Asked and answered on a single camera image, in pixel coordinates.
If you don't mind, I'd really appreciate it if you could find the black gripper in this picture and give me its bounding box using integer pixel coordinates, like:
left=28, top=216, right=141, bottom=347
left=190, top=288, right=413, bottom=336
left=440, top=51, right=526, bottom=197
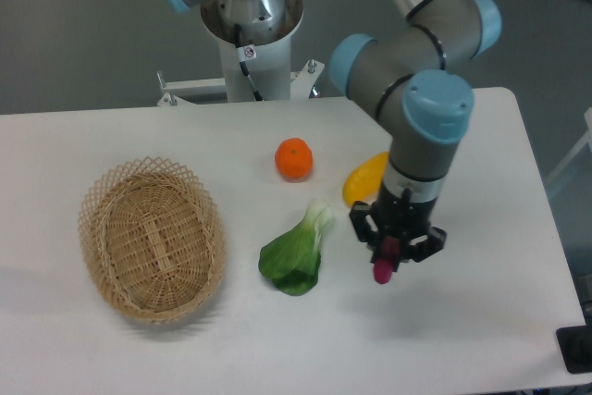
left=349, top=183, right=448, bottom=272

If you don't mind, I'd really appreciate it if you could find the purple sweet potato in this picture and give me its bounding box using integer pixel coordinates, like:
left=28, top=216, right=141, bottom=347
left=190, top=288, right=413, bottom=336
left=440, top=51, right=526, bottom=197
left=373, top=236, right=401, bottom=285

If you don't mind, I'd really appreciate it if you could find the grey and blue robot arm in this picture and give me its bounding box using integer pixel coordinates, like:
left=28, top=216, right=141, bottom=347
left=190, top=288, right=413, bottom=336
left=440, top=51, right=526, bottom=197
left=167, top=0, right=501, bottom=283

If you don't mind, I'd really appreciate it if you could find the woven wicker basket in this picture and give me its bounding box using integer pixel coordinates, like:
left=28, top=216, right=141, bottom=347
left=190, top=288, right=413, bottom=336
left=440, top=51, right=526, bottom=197
left=79, top=157, right=227, bottom=323

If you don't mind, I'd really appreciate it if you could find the yellow mango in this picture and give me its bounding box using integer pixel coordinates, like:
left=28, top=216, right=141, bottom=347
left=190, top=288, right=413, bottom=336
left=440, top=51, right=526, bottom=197
left=342, top=152, right=389, bottom=207

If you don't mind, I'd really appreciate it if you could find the green bok choy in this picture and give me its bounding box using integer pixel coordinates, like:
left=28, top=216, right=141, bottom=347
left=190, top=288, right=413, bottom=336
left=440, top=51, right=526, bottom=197
left=258, top=199, right=334, bottom=297

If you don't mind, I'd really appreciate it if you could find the orange mandarin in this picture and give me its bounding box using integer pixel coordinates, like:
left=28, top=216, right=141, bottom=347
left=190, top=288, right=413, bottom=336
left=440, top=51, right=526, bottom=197
left=274, top=138, right=314, bottom=181

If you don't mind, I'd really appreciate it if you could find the black device at table corner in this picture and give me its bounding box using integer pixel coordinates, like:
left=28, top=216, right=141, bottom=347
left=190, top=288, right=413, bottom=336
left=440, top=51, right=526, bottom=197
left=556, top=326, right=591, bottom=375

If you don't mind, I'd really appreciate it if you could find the white metal base frame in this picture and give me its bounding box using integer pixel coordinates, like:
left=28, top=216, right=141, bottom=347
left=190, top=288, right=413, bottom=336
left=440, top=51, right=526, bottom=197
left=156, top=59, right=326, bottom=106

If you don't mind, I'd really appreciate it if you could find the white frame at right edge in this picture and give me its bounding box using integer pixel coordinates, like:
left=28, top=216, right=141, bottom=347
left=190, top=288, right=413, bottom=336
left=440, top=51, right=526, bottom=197
left=544, top=108, right=591, bottom=200

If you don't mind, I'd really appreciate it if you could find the black cable on pedestal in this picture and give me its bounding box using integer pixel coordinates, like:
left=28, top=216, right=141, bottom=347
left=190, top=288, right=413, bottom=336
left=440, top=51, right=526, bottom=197
left=233, top=23, right=265, bottom=103

